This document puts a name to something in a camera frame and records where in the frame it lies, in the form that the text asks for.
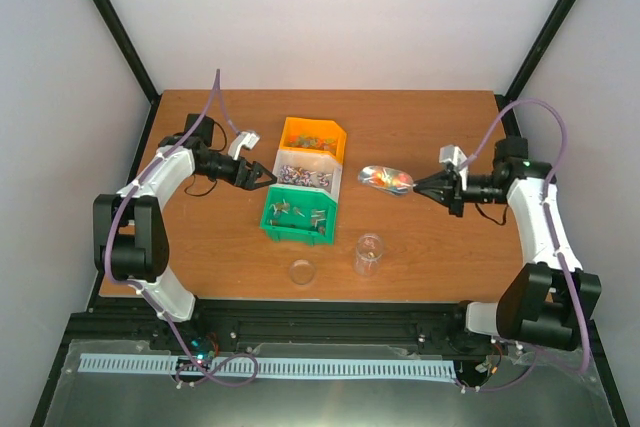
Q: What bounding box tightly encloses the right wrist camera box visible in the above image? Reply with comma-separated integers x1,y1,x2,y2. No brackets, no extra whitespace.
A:
439,144,476,172

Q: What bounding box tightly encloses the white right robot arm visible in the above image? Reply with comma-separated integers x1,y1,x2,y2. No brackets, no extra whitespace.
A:
358,136,602,351

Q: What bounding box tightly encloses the clear plastic jar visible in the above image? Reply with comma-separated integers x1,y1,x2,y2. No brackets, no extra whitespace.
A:
354,233,384,277

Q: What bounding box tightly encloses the metal candy scoop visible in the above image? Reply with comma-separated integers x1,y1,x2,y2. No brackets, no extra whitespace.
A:
358,165,415,196

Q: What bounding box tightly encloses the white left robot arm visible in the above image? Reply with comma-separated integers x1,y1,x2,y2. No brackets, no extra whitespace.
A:
93,114,276,350

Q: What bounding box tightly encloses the green plastic candy bin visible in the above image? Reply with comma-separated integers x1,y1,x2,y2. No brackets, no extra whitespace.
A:
260,185,338,246

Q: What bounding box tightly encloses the white plastic candy bin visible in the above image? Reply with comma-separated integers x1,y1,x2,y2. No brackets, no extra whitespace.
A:
273,149,343,202

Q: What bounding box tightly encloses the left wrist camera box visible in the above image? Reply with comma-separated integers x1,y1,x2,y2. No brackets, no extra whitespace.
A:
227,130,260,160

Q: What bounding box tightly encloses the clear round jar lid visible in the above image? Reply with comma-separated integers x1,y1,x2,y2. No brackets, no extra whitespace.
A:
289,259,317,286

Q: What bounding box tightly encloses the light blue slotted cable duct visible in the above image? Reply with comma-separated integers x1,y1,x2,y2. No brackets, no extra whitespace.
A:
77,353,456,383

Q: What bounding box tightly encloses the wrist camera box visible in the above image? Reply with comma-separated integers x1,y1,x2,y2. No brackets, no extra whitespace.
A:
439,144,476,172
227,130,260,160

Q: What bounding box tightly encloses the black aluminium frame base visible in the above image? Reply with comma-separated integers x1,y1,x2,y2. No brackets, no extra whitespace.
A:
32,90,628,426

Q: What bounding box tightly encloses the orange plastic candy bin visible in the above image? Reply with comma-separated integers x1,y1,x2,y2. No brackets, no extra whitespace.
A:
279,117,347,164

